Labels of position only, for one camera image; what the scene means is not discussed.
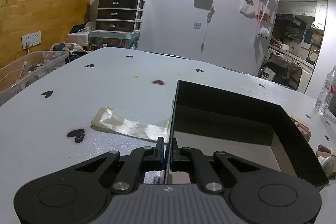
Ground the three-drawer plastic cabinet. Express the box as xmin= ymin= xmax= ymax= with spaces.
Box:
xmin=96 ymin=0 xmax=145 ymax=33

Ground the clear plastic packet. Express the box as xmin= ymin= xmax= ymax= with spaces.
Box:
xmin=91 ymin=107 xmax=169 ymax=143

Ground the black storage box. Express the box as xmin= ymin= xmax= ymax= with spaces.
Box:
xmin=170 ymin=80 xmax=329 ymax=189

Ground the brown lipstick tube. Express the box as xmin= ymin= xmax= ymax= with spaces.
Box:
xmin=315 ymin=144 xmax=335 ymax=158

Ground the clear water bottle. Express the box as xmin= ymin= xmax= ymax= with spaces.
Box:
xmin=314 ymin=66 xmax=336 ymax=115

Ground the white wall socket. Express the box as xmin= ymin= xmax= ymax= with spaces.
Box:
xmin=21 ymin=31 xmax=42 ymax=50

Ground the pink square case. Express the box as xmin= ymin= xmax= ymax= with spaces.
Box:
xmin=288 ymin=113 xmax=311 ymax=142

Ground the white plush toy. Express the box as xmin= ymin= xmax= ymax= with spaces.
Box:
xmin=257 ymin=27 xmax=270 ymax=39

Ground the clear plastic storage bin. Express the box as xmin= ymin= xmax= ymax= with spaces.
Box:
xmin=0 ymin=51 xmax=69 ymax=105

